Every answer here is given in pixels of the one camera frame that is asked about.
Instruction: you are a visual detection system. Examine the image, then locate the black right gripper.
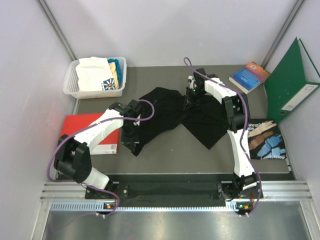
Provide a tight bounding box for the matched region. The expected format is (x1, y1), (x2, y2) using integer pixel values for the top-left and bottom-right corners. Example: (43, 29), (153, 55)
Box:
(183, 87), (208, 112)

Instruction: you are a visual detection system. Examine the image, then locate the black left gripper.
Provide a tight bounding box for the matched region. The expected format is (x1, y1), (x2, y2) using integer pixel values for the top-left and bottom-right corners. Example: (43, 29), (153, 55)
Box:
(120, 122), (140, 152)

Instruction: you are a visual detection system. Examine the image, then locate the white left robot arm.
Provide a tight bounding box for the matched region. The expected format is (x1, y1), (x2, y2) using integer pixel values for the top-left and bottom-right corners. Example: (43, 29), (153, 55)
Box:
(53, 100), (143, 199)

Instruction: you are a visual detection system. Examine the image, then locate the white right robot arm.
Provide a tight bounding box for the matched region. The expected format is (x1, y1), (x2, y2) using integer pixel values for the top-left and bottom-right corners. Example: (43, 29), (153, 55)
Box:
(184, 68), (258, 198)

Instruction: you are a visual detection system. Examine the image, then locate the blue orange book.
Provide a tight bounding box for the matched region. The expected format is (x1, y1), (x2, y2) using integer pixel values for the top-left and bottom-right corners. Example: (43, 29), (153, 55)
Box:
(229, 62), (270, 94)

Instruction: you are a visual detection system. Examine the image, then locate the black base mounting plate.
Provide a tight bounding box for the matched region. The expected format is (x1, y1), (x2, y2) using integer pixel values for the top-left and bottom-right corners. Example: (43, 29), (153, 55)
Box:
(84, 181), (265, 201)

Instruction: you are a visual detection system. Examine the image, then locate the cream t-shirt in basket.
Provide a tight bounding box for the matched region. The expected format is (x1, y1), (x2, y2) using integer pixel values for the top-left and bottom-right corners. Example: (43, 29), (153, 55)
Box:
(108, 62), (118, 80)

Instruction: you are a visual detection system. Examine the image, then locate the white t-shirt with flower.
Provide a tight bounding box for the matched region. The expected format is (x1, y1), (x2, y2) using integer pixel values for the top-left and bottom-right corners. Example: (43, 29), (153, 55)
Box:
(75, 57), (119, 92)

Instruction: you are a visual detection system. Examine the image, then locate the white plastic laundry basket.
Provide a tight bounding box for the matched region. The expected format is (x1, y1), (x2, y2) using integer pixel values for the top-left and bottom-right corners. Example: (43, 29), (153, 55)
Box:
(63, 56), (127, 100)

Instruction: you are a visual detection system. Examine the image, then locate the blue t-shirt in basket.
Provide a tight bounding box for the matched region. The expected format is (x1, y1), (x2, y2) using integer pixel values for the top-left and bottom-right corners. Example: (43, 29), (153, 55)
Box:
(107, 58), (123, 88)

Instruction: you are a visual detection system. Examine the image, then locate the folded black printed t-shirt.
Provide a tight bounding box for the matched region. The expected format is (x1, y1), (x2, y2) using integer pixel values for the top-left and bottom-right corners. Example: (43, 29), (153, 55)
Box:
(248, 118), (287, 160)

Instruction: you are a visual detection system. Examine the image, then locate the green binder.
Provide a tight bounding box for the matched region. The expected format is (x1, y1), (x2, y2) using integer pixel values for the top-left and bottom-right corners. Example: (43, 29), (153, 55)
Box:
(265, 38), (320, 123)

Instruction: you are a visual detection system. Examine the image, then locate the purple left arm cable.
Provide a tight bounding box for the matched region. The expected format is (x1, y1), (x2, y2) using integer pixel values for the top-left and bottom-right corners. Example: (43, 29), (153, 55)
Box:
(46, 99), (155, 218)

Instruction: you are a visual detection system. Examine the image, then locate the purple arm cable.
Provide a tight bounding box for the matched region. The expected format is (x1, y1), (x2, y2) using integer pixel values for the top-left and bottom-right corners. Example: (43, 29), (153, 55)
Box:
(183, 56), (262, 217)
(46, 99), (155, 218)

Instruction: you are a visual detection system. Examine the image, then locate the aluminium rail frame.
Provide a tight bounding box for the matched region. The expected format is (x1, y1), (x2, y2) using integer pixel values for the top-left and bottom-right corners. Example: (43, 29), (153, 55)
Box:
(31, 173), (320, 240)

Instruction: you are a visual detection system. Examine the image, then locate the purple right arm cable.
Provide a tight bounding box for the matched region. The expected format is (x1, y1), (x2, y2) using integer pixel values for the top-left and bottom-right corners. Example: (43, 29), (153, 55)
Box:
(183, 56), (262, 217)

